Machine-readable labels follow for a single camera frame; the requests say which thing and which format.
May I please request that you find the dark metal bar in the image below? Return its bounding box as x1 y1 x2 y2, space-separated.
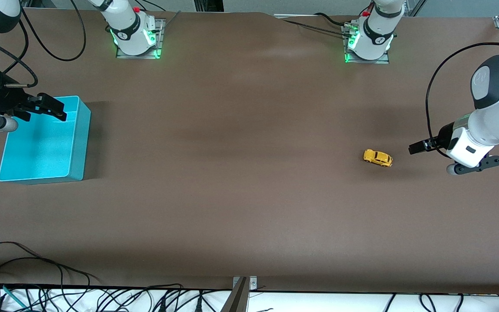
220 277 250 312

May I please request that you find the right arm base black cable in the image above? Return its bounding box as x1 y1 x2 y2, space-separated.
139 0 166 12

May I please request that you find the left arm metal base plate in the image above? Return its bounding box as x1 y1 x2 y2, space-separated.
345 24 390 65

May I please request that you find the silver metal bracket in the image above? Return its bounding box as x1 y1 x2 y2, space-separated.
232 276 258 291

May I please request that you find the black looped cable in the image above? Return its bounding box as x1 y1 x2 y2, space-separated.
0 241 100 286
0 257 92 312

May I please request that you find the thick black base cable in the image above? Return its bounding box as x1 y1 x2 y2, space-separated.
314 12 356 26

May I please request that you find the white lower shelf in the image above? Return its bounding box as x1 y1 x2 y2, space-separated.
0 284 499 312

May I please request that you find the thin black base cable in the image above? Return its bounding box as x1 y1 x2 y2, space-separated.
282 19 354 37

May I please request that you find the right arm long black cable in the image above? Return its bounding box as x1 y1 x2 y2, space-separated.
0 0 87 75

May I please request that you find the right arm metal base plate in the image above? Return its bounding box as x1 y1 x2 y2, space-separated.
116 18 165 59

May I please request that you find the right gripper short black cable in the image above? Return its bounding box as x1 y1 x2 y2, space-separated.
0 30 39 87

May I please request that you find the yellow beetle toy car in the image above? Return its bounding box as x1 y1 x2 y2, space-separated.
363 149 393 168

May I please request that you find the teal plastic storage bin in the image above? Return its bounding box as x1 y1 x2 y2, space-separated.
0 96 91 185

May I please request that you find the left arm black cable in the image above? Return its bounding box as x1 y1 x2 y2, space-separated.
425 42 499 159

